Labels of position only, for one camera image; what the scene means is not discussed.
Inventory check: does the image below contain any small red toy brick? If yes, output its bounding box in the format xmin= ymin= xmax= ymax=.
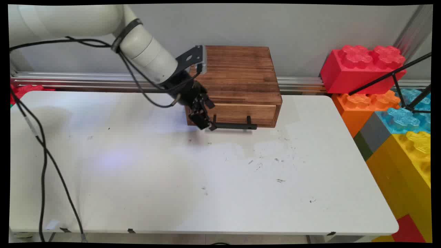
xmin=391 ymin=214 xmax=427 ymax=243

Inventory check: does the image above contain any big red toy brick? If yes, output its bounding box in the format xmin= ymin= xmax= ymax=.
xmin=319 ymin=44 xmax=407 ymax=94

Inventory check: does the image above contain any big grey toy brick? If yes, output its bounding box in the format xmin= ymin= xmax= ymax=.
xmin=360 ymin=112 xmax=394 ymax=154

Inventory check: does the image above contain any red toy brick behind table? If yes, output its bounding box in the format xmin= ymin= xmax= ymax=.
xmin=10 ymin=84 xmax=56 ymax=106

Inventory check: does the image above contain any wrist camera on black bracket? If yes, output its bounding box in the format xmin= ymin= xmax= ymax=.
xmin=175 ymin=45 xmax=207 ymax=75

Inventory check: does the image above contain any black cable hanging off table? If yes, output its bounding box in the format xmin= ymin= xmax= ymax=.
xmin=10 ymin=84 xmax=86 ymax=242

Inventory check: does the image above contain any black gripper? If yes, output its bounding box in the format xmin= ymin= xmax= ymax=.
xmin=161 ymin=70 xmax=218 ymax=132

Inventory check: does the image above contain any aluminium rail along wall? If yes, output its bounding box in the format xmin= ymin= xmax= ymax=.
xmin=10 ymin=71 xmax=431 ymax=95

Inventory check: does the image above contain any big orange toy brick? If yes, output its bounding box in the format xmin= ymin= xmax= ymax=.
xmin=331 ymin=90 xmax=402 ymax=138

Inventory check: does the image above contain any black strap around arm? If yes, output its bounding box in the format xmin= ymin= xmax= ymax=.
xmin=111 ymin=19 xmax=143 ymax=53

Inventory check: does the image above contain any wooden cabinet door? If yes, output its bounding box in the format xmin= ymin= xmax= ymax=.
xmin=203 ymin=103 xmax=278 ymax=128

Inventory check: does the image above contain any black tripod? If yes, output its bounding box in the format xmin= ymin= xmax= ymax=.
xmin=348 ymin=52 xmax=432 ymax=114

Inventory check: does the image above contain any black drawer handle bar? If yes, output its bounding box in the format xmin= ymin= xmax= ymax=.
xmin=211 ymin=115 xmax=258 ymax=131

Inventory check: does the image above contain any big blue toy brick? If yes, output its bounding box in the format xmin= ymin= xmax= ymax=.
xmin=375 ymin=88 xmax=431 ymax=135

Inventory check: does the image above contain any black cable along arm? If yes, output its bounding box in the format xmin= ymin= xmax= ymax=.
xmin=10 ymin=36 xmax=181 ymax=108

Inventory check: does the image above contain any aluminium corner post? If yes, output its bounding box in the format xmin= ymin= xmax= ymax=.
xmin=392 ymin=5 xmax=433 ymax=60

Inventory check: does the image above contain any dark green toy brick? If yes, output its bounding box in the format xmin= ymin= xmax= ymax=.
xmin=353 ymin=131 xmax=373 ymax=161

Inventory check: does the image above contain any dark wooden drawer cabinet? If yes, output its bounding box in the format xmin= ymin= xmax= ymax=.
xmin=185 ymin=45 xmax=283 ymax=128

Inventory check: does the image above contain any big yellow toy brick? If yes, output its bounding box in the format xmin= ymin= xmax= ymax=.
xmin=366 ymin=131 xmax=432 ymax=243

